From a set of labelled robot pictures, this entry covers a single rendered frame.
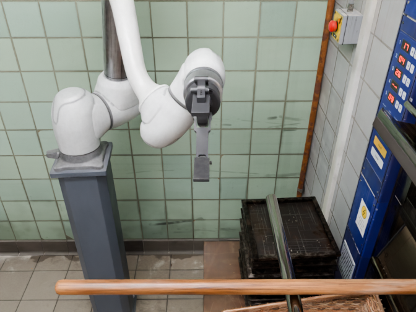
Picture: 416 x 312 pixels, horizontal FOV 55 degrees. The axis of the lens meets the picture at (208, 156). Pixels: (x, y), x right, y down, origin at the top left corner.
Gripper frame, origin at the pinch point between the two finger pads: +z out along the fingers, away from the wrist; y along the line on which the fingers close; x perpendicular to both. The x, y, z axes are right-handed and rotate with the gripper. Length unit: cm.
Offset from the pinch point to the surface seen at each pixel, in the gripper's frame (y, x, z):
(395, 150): 7.7, -40.2, -10.4
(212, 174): 91, -3, -113
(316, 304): 71, -35, -19
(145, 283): 28.3, 11.3, 7.3
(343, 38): 6, -48, -79
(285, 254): 31.5, -18.7, -3.5
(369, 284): 28.3, -33.7, 7.2
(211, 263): 91, -2, -53
